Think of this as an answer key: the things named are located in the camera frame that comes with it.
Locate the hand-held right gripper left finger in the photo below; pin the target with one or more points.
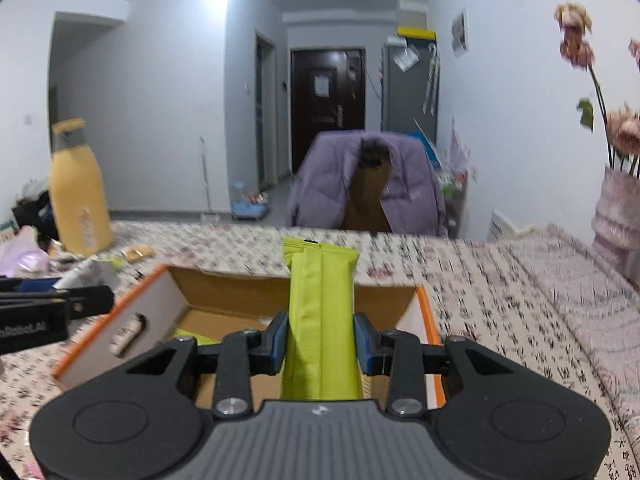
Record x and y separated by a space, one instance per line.
276 355

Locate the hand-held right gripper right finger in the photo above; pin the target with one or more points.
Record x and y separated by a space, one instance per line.
364 355

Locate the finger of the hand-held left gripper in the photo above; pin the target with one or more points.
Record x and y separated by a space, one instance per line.
85 301

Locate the green snack bar packet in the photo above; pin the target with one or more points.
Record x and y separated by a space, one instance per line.
195 336
320 310

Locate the orange cardboard box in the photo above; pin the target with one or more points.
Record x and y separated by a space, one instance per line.
150 300

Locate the light green snack packet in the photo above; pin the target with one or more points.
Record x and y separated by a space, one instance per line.
114 262

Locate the small orange snack packet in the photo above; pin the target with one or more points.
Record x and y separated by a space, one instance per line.
137 253

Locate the purple plastic bag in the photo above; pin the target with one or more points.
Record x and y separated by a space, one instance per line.
22 257

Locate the black bag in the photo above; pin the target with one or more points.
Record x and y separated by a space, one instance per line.
32 212

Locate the yellow thermos bottle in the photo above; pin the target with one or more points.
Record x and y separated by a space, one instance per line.
80 195

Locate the blue pet feeder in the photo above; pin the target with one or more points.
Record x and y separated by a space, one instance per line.
247 207

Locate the wooden chair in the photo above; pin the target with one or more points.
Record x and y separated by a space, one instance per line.
367 195

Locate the white mop pole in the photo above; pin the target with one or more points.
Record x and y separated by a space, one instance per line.
204 175

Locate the purple puffer jacket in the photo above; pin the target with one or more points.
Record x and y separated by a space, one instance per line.
325 185

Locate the metal storage rack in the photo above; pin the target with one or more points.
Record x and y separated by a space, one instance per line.
452 190

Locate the white radiator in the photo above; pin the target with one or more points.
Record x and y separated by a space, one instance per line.
505 227

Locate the folded patterned cloth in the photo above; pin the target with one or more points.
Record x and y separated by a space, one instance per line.
590 300

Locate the dark entrance door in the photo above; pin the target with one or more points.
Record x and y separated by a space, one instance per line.
327 125

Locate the glass sliding door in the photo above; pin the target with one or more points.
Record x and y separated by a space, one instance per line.
265 110

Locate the grey refrigerator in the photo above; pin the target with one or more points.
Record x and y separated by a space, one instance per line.
405 100

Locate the paper notice on door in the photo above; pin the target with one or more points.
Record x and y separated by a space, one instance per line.
322 83

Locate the folded umbrella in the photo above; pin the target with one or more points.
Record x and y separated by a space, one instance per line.
431 80

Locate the pink textured vase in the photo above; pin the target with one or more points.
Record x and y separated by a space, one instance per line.
617 215

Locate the paper sheet on refrigerator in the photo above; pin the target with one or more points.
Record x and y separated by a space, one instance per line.
405 57

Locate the yellow box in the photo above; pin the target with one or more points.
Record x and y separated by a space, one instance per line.
417 31

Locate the dried pink roses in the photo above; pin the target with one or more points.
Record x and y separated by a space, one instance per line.
575 35

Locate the white wall panel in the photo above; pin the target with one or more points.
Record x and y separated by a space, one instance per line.
460 32

